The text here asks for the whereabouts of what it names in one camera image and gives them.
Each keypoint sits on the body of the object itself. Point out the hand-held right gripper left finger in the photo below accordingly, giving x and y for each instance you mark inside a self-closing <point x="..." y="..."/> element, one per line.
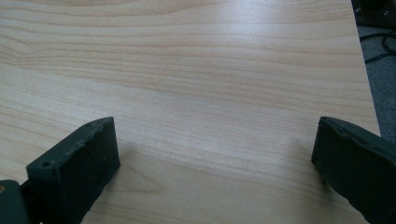
<point x="74" y="168"/>

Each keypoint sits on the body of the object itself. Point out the dark equipment base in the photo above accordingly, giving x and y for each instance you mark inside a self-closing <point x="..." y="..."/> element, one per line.
<point x="375" y="12"/>

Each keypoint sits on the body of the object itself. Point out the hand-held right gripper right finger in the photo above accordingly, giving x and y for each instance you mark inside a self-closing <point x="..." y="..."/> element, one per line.
<point x="358" y="168"/>

